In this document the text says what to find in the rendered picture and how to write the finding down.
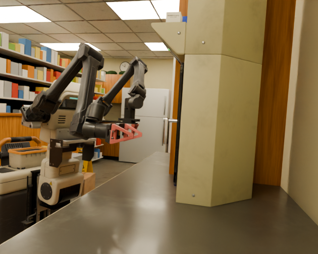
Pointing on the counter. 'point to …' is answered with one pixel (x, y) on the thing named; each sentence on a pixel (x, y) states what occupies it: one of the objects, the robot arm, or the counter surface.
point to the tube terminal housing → (220, 101)
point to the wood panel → (265, 146)
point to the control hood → (172, 37)
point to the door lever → (167, 129)
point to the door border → (179, 123)
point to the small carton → (173, 17)
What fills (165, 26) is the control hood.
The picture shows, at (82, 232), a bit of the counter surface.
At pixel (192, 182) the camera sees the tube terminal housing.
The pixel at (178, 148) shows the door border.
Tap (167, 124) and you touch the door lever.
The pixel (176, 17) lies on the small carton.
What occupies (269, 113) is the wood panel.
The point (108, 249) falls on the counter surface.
